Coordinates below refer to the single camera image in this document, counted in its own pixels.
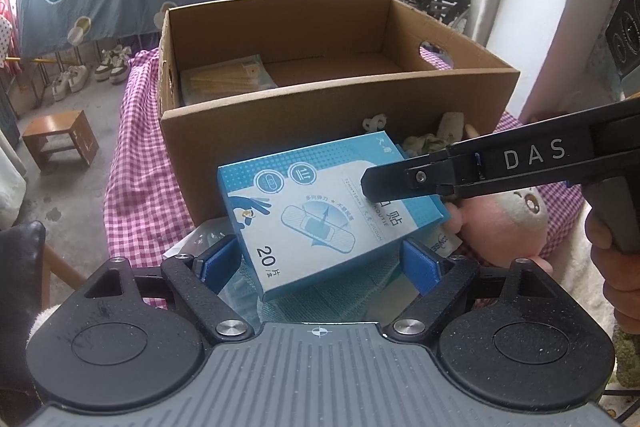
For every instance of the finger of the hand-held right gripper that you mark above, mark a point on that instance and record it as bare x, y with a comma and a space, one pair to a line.
395, 182

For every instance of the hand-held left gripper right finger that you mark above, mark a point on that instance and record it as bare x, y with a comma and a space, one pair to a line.
420, 264

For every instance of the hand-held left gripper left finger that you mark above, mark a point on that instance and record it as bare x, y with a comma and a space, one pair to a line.
220, 257

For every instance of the blue bandage box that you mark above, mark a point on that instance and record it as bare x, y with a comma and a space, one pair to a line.
310, 222

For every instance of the brown cardboard box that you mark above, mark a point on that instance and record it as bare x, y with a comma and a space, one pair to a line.
280, 117

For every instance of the person's right hand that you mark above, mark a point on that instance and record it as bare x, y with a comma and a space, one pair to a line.
617, 287

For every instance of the green floral scrunchie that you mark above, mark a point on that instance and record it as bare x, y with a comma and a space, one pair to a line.
425, 144

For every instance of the small white toy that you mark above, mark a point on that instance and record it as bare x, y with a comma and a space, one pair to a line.
375, 122

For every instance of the beige fabric piece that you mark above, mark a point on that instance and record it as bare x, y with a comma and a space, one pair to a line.
452, 127

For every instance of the pink plush toy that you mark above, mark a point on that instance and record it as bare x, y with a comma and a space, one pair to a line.
495, 232

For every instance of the purple checkered tablecloth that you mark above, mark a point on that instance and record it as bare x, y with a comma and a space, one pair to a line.
140, 187

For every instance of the pack of yellow bandage strips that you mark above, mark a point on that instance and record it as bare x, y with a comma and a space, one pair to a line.
225, 77

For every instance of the wooden stool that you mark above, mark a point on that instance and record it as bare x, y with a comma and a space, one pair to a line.
60, 137

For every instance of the white platform sneaker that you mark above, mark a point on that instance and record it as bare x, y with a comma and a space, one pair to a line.
121, 66
60, 88
79, 79
105, 67

